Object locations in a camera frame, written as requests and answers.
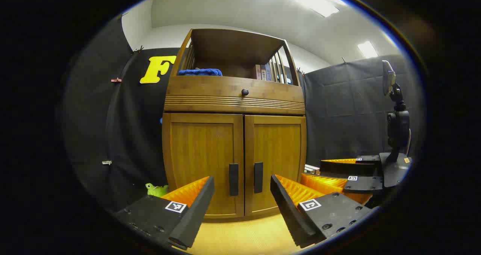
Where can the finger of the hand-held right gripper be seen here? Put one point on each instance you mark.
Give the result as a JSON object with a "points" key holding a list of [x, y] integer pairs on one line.
{"points": [[349, 168], [362, 184]]}

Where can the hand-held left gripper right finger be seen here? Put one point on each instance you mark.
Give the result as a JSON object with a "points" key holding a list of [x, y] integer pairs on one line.
{"points": [[289, 213]]}

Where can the brown book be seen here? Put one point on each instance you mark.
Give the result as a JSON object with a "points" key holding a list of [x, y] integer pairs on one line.
{"points": [[258, 72]]}

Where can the blue book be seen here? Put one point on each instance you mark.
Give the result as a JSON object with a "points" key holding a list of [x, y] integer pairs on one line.
{"points": [[268, 72]]}

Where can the wooden shoe cabinet door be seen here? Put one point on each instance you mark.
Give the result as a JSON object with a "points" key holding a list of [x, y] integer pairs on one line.
{"points": [[199, 153], [278, 149]]}

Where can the brown and white box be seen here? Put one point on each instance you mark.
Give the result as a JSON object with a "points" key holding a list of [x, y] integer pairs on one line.
{"points": [[312, 169]]}

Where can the blue towel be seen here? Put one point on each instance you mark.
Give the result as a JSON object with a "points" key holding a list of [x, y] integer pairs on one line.
{"points": [[199, 72]]}

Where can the wooden double-door shoe cabinet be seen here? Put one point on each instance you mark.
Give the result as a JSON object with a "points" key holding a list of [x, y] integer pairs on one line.
{"points": [[233, 44]]}

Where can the wooden drawer with black knob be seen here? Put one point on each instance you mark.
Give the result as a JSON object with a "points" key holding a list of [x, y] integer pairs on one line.
{"points": [[210, 93]]}

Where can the green frog toy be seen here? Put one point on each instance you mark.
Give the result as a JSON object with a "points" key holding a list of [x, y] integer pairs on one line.
{"points": [[156, 190]]}

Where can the small ceiling light panel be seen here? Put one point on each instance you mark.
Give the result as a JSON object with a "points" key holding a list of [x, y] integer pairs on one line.
{"points": [[367, 49]]}

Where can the grey book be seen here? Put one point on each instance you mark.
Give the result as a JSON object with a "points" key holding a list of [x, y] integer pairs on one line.
{"points": [[263, 73]]}

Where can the black backdrop cloth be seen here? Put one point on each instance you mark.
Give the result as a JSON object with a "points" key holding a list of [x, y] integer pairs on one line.
{"points": [[131, 134]]}

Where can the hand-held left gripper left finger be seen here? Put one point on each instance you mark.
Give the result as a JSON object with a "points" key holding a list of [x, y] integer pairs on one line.
{"points": [[195, 213]]}

